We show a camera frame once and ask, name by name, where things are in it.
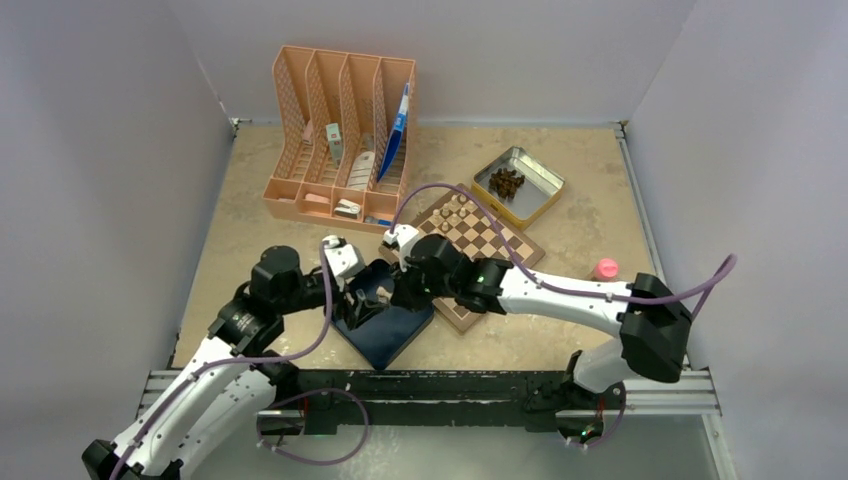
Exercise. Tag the dark blue tray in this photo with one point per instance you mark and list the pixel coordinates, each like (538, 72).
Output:
(382, 338)

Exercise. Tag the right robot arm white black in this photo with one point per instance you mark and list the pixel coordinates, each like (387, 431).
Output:
(648, 327)

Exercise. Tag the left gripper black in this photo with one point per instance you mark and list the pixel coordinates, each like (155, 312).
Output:
(361, 303)

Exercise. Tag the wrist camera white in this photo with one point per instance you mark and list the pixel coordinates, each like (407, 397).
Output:
(401, 238)
(345, 260)

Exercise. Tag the pile of dark chess pieces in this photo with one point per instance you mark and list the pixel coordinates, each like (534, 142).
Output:
(505, 183)

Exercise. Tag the green white small box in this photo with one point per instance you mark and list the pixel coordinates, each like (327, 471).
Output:
(335, 143)

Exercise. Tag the white stapler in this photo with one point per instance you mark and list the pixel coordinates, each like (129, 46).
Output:
(347, 209)

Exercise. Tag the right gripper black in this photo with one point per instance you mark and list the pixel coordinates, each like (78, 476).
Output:
(405, 293)

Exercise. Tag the pink capped small bottle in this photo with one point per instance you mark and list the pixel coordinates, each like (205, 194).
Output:
(605, 270)

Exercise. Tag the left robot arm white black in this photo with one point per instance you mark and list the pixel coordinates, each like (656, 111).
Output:
(233, 373)

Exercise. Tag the yellow metal tin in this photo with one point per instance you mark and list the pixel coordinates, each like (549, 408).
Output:
(542, 188)

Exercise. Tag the wooden chess board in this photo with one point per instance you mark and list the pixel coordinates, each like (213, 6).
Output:
(472, 235)

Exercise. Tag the blue folder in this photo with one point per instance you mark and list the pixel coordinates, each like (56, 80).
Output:
(396, 133)

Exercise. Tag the pink plastic desk organizer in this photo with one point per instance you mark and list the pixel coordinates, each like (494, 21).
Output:
(360, 92)

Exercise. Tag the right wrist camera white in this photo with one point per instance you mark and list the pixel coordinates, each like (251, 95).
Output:
(401, 238)

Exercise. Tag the pink eraser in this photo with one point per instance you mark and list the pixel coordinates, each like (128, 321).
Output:
(315, 198)

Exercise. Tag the white labelled tube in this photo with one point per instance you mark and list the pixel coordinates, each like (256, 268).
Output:
(361, 171)

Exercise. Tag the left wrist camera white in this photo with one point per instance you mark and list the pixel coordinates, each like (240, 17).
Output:
(345, 260)

